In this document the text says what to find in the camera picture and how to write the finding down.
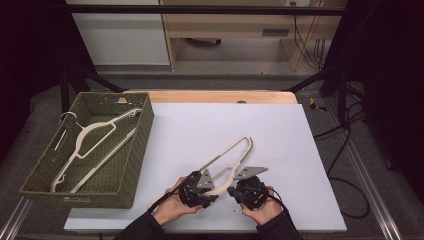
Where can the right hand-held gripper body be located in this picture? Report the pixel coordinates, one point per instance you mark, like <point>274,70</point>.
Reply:
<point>251,193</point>

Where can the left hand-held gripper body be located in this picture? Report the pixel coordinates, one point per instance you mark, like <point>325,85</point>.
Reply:
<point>195,190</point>

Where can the cream plastic clothes hanger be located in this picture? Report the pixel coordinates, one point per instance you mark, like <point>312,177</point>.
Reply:
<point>233,144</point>
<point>96,125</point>

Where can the green woven basket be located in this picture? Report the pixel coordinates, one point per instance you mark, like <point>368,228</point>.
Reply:
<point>100,173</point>

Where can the person's right hand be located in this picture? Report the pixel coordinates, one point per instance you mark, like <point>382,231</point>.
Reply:
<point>266,211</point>

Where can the person's left hand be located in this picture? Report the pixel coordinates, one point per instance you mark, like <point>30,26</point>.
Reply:
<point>173,208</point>

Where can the white table sheet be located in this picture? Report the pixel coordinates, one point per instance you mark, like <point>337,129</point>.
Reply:
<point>206,126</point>

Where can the yellow and black tool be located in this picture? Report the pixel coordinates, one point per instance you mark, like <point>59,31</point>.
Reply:
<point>315,105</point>

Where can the black chair base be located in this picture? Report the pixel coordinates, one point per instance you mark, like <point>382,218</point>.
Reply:
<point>203,41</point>

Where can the white cabinet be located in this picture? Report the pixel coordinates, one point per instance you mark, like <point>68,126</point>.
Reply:
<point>123,40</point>

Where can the light wooden desk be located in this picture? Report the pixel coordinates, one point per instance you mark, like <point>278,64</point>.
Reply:
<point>233,25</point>

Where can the aluminium floor rail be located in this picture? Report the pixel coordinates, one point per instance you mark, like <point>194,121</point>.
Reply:
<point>370,180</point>
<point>15,218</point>

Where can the black slanted frame strut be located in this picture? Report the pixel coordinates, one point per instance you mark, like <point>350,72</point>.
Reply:
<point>316,78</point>
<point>95,78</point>

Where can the black horizontal frame bar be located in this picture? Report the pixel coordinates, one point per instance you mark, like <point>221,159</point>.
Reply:
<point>200,10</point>

